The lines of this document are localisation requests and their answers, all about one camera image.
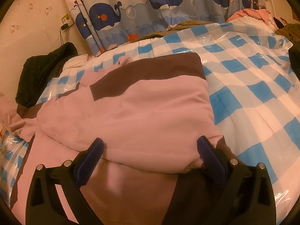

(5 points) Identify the whale pattern curtain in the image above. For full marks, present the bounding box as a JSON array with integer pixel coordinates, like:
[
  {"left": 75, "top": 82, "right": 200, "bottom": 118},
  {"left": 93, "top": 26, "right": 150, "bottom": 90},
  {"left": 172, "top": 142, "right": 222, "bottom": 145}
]
[{"left": 65, "top": 0, "right": 266, "bottom": 56}]

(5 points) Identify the pink and brown jacket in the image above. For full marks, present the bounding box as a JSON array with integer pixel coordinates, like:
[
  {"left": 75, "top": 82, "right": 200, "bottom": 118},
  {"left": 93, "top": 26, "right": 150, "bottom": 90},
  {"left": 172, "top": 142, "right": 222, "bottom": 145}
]
[{"left": 1, "top": 53, "right": 233, "bottom": 224}]

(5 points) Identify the blue white checkered quilt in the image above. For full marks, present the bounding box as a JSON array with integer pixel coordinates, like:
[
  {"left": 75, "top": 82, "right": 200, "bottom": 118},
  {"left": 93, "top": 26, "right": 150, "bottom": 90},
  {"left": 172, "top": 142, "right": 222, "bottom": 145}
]
[{"left": 1, "top": 23, "right": 299, "bottom": 224}]

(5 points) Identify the black garment pile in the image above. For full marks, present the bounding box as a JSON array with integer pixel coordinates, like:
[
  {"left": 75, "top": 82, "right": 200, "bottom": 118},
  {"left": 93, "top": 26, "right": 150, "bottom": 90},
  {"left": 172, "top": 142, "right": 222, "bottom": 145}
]
[{"left": 15, "top": 42, "right": 78, "bottom": 108}]

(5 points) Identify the olive brown garment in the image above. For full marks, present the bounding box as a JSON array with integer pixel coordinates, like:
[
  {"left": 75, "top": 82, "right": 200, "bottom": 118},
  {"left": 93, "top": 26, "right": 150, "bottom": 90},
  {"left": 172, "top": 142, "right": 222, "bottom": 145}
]
[{"left": 275, "top": 23, "right": 300, "bottom": 44}]

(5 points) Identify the pink clothes pile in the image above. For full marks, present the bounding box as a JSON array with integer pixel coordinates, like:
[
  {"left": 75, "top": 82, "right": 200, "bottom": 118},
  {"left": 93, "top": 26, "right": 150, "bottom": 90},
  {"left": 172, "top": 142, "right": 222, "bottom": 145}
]
[{"left": 227, "top": 8, "right": 277, "bottom": 28}]

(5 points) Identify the white quilted blanket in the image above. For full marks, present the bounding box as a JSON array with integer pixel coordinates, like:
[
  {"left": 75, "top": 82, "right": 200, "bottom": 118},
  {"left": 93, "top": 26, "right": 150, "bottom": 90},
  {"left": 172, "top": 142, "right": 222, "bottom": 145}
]
[{"left": 60, "top": 54, "right": 94, "bottom": 76}]

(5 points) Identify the white wall socket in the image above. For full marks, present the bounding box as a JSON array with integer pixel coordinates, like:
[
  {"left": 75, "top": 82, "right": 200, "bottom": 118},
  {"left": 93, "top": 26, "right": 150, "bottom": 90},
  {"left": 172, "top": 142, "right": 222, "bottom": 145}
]
[{"left": 61, "top": 14, "right": 74, "bottom": 32}]

